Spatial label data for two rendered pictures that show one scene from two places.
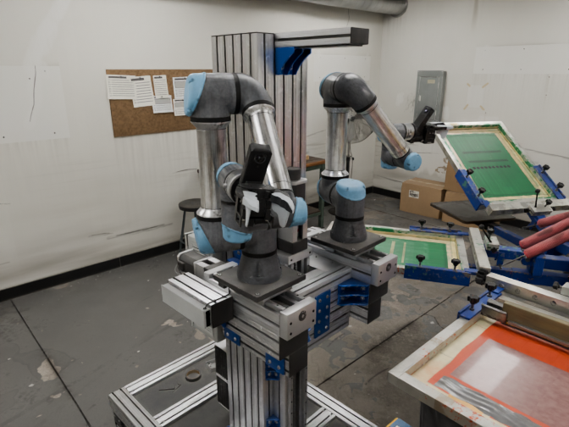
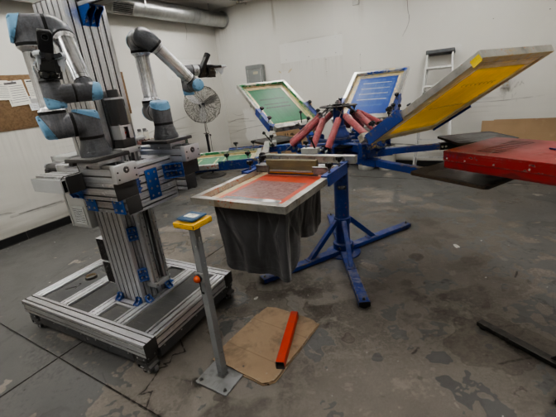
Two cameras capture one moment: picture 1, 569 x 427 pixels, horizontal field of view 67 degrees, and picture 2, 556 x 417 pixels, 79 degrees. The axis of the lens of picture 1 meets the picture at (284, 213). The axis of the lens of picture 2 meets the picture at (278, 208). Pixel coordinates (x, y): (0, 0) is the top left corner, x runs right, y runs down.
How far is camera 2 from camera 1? 82 cm
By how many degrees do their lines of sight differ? 14
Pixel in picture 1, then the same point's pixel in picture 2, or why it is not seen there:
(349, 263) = (168, 153)
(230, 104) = not seen: hidden behind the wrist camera
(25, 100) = not seen: outside the picture
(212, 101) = (26, 30)
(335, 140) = (144, 75)
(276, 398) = (141, 254)
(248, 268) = (85, 147)
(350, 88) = (141, 35)
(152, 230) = (52, 207)
